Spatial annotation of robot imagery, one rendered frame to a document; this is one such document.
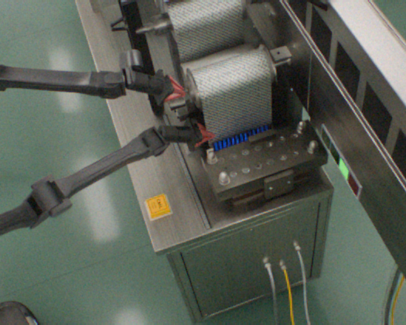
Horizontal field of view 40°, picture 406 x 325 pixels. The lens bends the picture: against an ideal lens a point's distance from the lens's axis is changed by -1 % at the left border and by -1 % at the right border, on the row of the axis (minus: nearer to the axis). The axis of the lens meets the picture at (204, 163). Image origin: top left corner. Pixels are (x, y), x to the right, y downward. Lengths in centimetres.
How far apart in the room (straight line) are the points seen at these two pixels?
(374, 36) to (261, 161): 69
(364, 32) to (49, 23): 313
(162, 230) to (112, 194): 124
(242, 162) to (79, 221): 143
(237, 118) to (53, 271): 151
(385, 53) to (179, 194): 96
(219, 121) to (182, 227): 38
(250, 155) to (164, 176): 35
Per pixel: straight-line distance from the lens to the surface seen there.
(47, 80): 172
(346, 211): 300
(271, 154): 191
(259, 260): 228
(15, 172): 346
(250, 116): 192
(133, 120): 224
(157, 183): 205
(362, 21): 142
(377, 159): 147
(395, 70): 132
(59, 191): 165
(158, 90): 172
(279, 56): 184
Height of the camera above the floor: 260
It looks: 55 degrees down
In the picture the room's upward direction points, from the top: 11 degrees counter-clockwise
